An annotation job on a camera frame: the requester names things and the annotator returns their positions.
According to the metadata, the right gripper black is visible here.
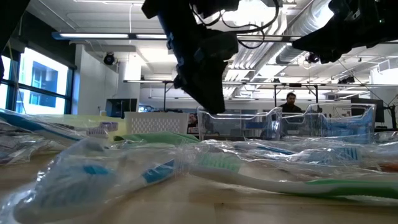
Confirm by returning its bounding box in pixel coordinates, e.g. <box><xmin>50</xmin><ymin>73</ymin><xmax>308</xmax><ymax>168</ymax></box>
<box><xmin>292</xmin><ymin>0</ymin><xmax>379</xmax><ymax>64</ymax></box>

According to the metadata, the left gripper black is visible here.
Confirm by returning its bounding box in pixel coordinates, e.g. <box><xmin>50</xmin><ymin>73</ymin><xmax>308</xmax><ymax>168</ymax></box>
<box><xmin>157</xmin><ymin>12</ymin><xmax>239</xmax><ymax>115</ymax></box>

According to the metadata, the person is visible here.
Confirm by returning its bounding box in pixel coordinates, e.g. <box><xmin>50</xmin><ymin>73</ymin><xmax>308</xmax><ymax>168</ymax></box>
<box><xmin>279</xmin><ymin>91</ymin><xmax>304</xmax><ymax>114</ymax></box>
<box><xmin>187</xmin><ymin>112</ymin><xmax>200</xmax><ymax>129</ymax></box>

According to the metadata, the clear plastic bin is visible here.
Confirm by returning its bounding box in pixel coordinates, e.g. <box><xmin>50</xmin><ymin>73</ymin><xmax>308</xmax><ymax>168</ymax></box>
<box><xmin>197</xmin><ymin>105</ymin><xmax>283</xmax><ymax>141</ymax></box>
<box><xmin>279</xmin><ymin>101</ymin><xmax>377</xmax><ymax>139</ymax></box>

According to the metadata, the white perforated plastic basket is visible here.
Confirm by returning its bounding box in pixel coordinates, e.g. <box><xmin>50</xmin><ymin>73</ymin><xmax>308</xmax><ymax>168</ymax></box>
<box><xmin>123</xmin><ymin>111</ymin><xmax>190</xmax><ymax>136</ymax></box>

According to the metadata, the blue wrapped toothbrush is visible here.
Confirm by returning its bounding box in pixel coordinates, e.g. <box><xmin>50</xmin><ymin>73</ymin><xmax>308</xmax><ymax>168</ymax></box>
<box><xmin>0</xmin><ymin>136</ymin><xmax>195</xmax><ymax>224</ymax></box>
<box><xmin>236</xmin><ymin>141</ymin><xmax>364</xmax><ymax>164</ymax></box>

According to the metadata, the black monitor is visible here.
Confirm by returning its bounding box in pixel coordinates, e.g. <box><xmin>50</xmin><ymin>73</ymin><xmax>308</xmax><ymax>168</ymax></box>
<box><xmin>104</xmin><ymin>98</ymin><xmax>139</xmax><ymax>119</ymax></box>
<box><xmin>350</xmin><ymin>98</ymin><xmax>385</xmax><ymax>123</ymax></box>

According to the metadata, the long ceiling light bar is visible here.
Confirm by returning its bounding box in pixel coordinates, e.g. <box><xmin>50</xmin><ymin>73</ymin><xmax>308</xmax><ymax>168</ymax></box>
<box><xmin>51</xmin><ymin>30</ymin><xmax>301</xmax><ymax>43</ymax></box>

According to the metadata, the yellow plastic tray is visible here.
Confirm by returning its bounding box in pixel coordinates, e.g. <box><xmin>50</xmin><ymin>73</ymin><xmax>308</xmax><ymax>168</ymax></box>
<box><xmin>30</xmin><ymin>113</ymin><xmax>127</xmax><ymax>139</ymax></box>

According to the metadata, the orange wrapped toothbrush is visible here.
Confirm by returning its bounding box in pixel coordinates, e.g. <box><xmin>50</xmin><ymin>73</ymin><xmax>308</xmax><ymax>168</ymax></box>
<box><xmin>377</xmin><ymin>161</ymin><xmax>398</xmax><ymax>174</ymax></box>

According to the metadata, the large glass window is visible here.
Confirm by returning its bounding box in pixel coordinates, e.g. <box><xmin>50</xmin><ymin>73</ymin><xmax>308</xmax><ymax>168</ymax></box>
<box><xmin>0</xmin><ymin>46</ymin><xmax>75</xmax><ymax>116</ymax></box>

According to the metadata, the purple wrapped toothbrush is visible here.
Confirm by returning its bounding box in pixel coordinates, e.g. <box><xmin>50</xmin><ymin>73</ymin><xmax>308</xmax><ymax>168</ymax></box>
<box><xmin>0</xmin><ymin>108</ymin><xmax>121</xmax><ymax>141</ymax></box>

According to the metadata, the black ceiling camera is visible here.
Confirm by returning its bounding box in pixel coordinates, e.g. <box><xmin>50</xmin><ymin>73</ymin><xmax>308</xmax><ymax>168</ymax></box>
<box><xmin>102</xmin><ymin>52</ymin><xmax>117</xmax><ymax>67</ymax></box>
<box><xmin>305</xmin><ymin>52</ymin><xmax>321</xmax><ymax>65</ymax></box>

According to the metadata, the silver ventilation duct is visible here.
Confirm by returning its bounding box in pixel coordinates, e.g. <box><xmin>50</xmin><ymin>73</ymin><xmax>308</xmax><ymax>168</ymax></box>
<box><xmin>223</xmin><ymin>0</ymin><xmax>333</xmax><ymax>83</ymax></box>

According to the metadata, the black metal rig frame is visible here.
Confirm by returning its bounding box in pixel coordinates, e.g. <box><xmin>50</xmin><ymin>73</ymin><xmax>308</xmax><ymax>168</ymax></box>
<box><xmin>123</xmin><ymin>79</ymin><xmax>398</xmax><ymax>108</ymax></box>

